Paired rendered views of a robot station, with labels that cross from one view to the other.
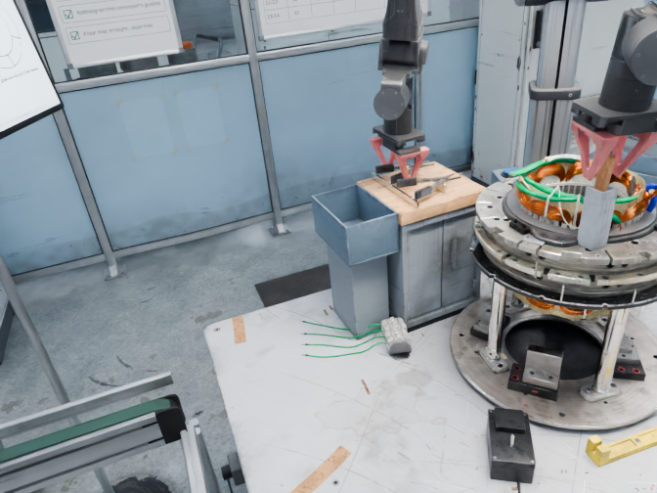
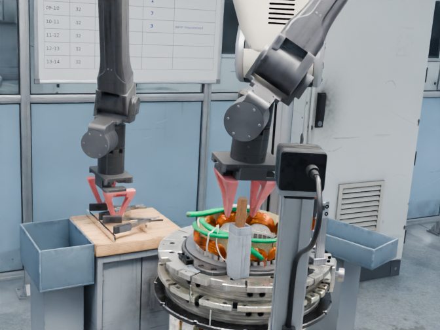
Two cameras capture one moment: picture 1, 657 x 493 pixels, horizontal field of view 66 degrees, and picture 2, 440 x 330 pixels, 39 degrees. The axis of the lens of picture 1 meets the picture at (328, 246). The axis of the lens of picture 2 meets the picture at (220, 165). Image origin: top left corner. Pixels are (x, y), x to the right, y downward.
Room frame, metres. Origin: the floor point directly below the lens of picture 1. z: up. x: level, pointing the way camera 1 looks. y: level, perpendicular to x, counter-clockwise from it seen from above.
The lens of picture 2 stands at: (-0.33, -0.18, 1.52)
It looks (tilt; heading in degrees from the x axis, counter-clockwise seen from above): 14 degrees down; 351
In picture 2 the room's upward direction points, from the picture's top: 3 degrees clockwise
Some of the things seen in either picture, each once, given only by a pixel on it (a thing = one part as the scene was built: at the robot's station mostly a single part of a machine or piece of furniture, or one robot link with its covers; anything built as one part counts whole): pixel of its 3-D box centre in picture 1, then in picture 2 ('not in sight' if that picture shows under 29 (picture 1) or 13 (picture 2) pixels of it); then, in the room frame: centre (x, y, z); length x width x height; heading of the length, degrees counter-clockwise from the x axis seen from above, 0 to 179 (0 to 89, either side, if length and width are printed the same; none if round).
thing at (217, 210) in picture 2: (541, 165); (219, 211); (0.79, -0.37, 1.15); 0.15 x 0.04 x 0.02; 109
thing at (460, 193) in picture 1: (419, 190); (127, 230); (0.96, -0.20, 1.05); 0.20 x 0.19 x 0.02; 111
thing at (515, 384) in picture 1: (534, 380); not in sight; (0.64, -0.33, 0.81); 0.08 x 0.05 x 0.02; 61
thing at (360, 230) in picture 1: (356, 265); (56, 298); (0.90, -0.05, 0.92); 0.17 x 0.11 x 0.28; 21
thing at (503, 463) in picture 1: (509, 442); not in sight; (0.52, -0.25, 0.81); 0.10 x 0.06 x 0.06; 165
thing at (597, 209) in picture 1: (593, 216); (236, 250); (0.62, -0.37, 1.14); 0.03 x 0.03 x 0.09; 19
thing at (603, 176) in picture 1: (603, 176); (241, 215); (0.62, -0.38, 1.20); 0.02 x 0.02 x 0.06
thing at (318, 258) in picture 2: not in sight; (320, 232); (0.67, -0.53, 1.15); 0.03 x 0.02 x 0.12; 101
